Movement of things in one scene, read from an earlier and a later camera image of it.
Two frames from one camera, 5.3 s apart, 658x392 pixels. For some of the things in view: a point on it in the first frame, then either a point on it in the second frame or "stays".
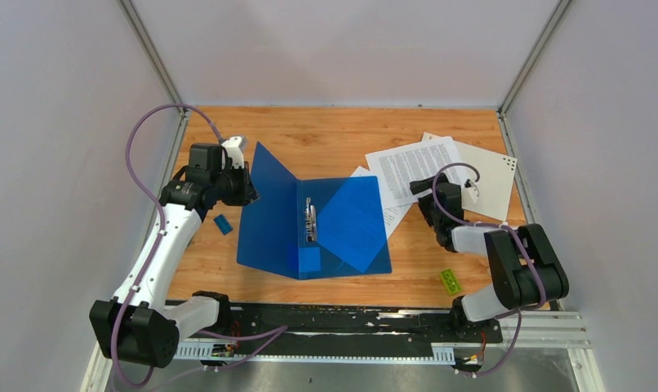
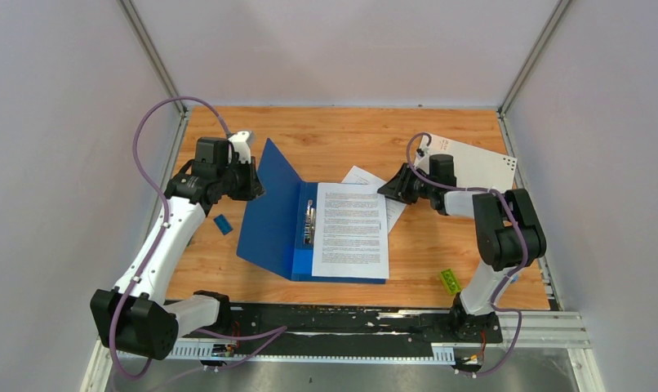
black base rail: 298,323 stays
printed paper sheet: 393,170 -> 350,234
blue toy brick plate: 223,224 stays
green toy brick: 450,282 stays
